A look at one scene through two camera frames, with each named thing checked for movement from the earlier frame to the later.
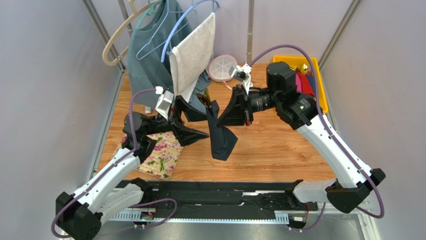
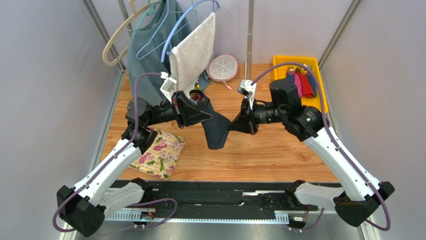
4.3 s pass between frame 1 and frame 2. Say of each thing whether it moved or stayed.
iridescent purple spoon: moved
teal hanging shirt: stayed
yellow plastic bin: stayed
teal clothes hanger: stayed
